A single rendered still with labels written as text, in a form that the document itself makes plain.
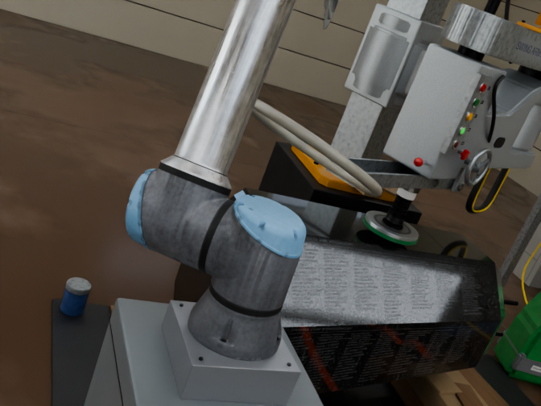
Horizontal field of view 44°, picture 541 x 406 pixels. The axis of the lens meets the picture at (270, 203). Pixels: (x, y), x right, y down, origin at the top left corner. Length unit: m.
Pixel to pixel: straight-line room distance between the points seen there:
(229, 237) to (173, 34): 7.21
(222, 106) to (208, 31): 7.18
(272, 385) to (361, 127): 2.05
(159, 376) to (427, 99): 1.44
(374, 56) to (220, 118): 1.90
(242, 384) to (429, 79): 1.41
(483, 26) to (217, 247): 1.35
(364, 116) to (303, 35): 5.67
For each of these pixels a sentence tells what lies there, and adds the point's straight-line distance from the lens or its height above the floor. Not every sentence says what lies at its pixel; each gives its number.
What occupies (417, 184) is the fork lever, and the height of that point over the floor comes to 1.06.
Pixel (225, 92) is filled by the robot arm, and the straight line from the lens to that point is 1.27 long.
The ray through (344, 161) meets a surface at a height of 1.21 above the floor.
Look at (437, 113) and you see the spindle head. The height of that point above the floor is 1.32.
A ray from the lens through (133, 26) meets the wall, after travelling 8.28.
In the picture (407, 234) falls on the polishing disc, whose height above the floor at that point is 0.86.
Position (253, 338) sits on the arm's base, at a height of 0.97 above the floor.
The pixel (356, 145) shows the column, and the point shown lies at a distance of 3.21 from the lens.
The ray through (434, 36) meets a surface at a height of 1.51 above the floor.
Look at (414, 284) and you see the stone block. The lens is 2.52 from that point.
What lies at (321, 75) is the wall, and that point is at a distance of 9.04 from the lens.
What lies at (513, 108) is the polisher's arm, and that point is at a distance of 2.69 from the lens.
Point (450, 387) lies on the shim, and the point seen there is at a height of 0.22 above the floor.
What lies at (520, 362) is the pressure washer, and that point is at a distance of 3.87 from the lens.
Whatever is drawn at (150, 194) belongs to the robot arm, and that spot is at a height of 1.15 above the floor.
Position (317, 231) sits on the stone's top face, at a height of 0.80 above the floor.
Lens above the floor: 1.64
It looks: 20 degrees down
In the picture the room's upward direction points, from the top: 21 degrees clockwise
